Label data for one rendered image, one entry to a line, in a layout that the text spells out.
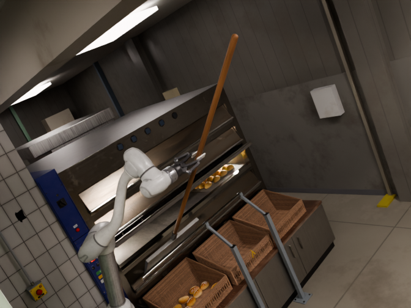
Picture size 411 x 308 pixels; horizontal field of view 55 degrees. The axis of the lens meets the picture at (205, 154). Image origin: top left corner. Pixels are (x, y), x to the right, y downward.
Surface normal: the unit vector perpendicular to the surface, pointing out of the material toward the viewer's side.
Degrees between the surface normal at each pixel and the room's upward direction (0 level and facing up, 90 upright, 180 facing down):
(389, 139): 90
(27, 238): 90
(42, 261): 90
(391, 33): 90
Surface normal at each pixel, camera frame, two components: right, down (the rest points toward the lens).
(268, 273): 0.63, -0.08
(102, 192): 0.46, -0.38
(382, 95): -0.70, 0.47
